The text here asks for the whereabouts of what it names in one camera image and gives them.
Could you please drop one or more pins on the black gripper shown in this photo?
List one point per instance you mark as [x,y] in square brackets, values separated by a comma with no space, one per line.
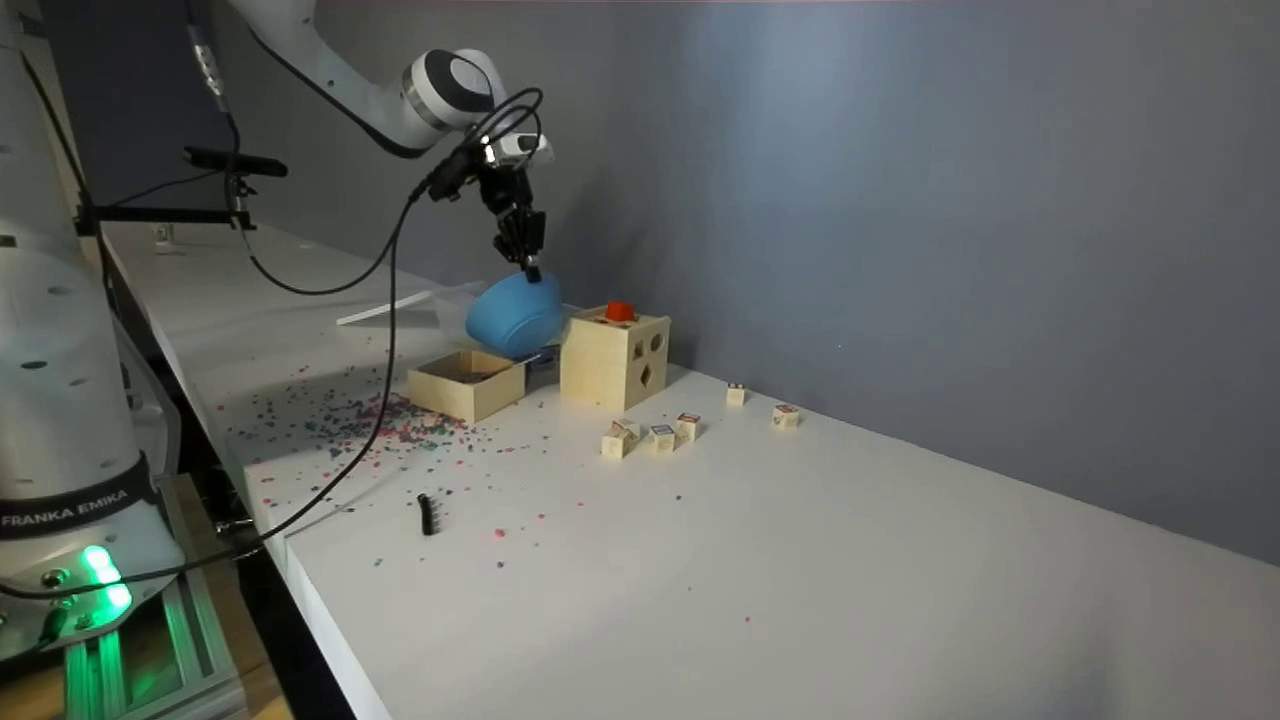
[512,209]

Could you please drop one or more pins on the blue bowl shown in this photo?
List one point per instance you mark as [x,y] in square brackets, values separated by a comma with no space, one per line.
[512,316]

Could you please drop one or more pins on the orange-red block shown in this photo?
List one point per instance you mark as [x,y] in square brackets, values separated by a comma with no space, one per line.
[619,309]

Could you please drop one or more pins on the small wooden cube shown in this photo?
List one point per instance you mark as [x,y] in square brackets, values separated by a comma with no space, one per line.
[663,440]
[686,426]
[784,416]
[737,398]
[619,440]

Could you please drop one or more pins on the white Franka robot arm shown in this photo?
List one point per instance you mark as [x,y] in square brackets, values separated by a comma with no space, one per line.
[63,403]

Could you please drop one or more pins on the small coloured beads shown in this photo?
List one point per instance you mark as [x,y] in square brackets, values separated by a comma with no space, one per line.
[401,426]

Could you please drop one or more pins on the small black stick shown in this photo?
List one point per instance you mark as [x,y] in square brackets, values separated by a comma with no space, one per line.
[424,513]

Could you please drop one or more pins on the metal mounting frame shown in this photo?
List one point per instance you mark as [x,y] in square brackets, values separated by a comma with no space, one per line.
[145,666]

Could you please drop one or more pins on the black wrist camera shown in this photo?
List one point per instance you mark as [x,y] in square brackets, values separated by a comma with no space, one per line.
[462,166]

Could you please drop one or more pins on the small open wooden box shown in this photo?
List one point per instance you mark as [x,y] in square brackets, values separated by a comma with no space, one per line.
[462,389]

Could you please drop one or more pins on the wooden shape sorter box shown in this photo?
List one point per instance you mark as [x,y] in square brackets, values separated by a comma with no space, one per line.
[605,367]

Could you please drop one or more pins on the black camera on stand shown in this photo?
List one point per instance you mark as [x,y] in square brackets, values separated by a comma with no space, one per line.
[236,163]

